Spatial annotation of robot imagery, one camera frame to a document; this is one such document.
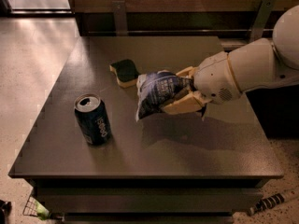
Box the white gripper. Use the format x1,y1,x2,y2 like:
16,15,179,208
162,51,242,115

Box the blue chip bag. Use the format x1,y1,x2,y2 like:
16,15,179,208
135,71,193,121

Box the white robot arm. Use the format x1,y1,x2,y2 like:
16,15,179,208
162,6,299,115

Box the dark blue pepsi can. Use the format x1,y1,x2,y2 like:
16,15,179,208
74,94,111,147

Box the green and yellow sponge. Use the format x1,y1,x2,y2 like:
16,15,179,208
109,59,139,88

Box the dark grey drawer cabinet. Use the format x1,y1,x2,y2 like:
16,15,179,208
9,36,283,224

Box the black and white striped stick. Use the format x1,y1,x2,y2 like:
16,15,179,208
247,188,299,216

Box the dark object at floor corner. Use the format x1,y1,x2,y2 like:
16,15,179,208
0,200,12,224

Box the left metal shelf bracket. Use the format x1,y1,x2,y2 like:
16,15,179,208
112,1,128,36

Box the metal shelf bracket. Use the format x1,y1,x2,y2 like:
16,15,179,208
249,0,277,42
112,1,128,36

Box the right metal shelf bracket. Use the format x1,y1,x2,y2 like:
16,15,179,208
249,0,277,42

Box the wire basket with green item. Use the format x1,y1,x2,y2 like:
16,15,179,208
22,191,50,220

